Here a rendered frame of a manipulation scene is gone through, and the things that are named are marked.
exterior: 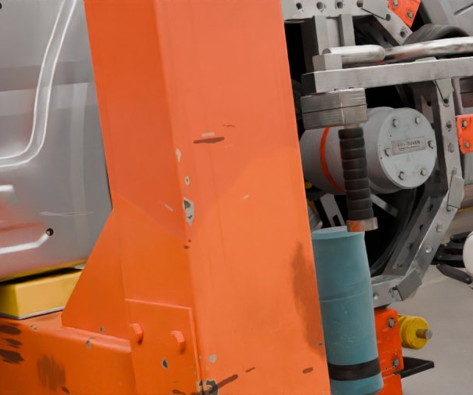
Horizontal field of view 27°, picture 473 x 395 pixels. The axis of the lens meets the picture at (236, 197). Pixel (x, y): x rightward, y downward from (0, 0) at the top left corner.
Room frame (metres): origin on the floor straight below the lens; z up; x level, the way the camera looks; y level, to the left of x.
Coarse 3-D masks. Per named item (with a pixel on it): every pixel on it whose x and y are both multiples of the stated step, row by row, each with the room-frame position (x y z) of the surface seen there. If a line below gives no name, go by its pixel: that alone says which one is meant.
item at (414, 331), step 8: (400, 320) 1.76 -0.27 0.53; (408, 320) 1.74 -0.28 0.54; (416, 320) 1.73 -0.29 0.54; (424, 320) 1.75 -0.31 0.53; (400, 328) 1.74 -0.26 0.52; (408, 328) 1.72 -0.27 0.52; (416, 328) 1.73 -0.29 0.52; (424, 328) 1.75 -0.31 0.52; (400, 336) 1.74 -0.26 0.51; (408, 336) 1.72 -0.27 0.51; (416, 336) 1.73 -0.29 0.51; (424, 336) 1.71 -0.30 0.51; (408, 344) 1.73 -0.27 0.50; (416, 344) 1.73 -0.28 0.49; (424, 344) 1.74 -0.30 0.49
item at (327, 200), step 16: (288, 32) 1.84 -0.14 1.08; (288, 48) 1.94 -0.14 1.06; (304, 64) 1.98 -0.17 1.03; (368, 96) 1.92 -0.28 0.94; (384, 96) 1.89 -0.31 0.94; (400, 96) 1.86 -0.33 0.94; (304, 176) 1.79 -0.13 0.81; (320, 192) 1.76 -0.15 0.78; (400, 192) 1.88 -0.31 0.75; (320, 208) 1.76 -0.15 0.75; (336, 208) 1.78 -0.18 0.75; (384, 208) 1.84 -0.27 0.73; (400, 208) 1.86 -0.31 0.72; (336, 224) 1.79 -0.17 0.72; (384, 224) 1.87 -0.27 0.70; (400, 224) 1.84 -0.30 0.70; (368, 240) 1.87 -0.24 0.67; (384, 240) 1.84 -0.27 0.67; (368, 256) 1.83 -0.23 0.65; (384, 256) 1.81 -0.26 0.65
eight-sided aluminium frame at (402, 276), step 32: (288, 0) 1.61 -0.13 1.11; (320, 0) 1.65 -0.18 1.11; (352, 0) 1.69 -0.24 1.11; (384, 0) 1.73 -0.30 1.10; (384, 32) 1.74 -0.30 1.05; (416, 96) 1.84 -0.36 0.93; (448, 96) 1.81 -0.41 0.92; (448, 128) 1.81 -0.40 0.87; (448, 160) 1.80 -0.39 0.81; (448, 192) 1.79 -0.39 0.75; (416, 224) 1.80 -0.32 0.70; (448, 224) 1.79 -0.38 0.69; (416, 256) 1.73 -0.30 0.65; (384, 288) 1.69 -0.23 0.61; (416, 288) 1.73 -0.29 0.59
